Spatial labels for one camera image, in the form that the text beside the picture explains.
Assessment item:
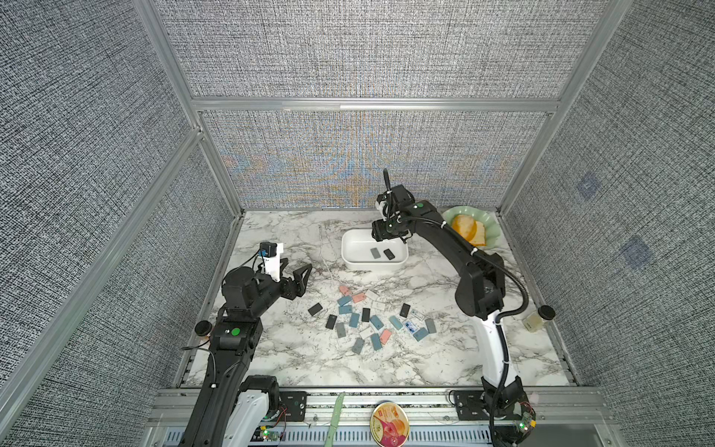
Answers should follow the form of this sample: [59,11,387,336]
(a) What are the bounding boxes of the blue white wrapped eraser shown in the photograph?
[404,321,419,335]

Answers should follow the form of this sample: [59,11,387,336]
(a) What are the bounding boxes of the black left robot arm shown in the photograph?
[179,264,313,446]

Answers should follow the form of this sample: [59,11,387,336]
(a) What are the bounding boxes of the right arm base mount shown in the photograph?
[449,389,531,421]

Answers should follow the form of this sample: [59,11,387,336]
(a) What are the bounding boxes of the round colourful tin lid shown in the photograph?
[370,402,411,447]

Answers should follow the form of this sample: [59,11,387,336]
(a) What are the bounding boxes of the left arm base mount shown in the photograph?
[275,389,308,425]

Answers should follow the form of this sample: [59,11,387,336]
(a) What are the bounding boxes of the teal eraser right centre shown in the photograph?
[388,316,403,331]

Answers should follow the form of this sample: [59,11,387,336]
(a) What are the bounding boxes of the teal eraser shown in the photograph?
[413,328,429,342]
[388,316,403,331]
[370,333,383,351]
[349,313,360,328]
[337,295,353,315]
[370,315,385,331]

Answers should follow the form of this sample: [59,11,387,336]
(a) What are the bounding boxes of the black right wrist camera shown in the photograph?
[375,184,415,221]

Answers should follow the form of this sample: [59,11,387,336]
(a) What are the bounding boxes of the teal eraser bottom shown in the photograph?
[370,333,383,351]

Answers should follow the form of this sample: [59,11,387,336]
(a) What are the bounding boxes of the small black-capped jar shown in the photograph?
[523,305,556,333]

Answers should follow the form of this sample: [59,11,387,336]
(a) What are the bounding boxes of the teal eraser upper left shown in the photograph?
[337,295,353,315]

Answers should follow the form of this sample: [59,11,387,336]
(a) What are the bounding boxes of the bread pieces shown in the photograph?
[451,214,487,247]

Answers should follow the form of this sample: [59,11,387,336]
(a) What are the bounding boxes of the green scalloped plate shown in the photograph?
[442,206,501,249]

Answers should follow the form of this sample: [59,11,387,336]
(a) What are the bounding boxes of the teal eraser centre left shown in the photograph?
[349,313,360,328]

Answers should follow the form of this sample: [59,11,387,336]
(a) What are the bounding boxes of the white storage box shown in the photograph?
[341,228,410,273]

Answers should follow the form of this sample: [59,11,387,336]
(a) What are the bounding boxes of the green strip on rail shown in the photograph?
[323,392,346,447]

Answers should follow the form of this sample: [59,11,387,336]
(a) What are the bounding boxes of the teal eraser far right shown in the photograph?
[413,328,429,342]

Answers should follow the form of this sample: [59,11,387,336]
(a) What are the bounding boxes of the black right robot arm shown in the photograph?
[372,193,529,418]

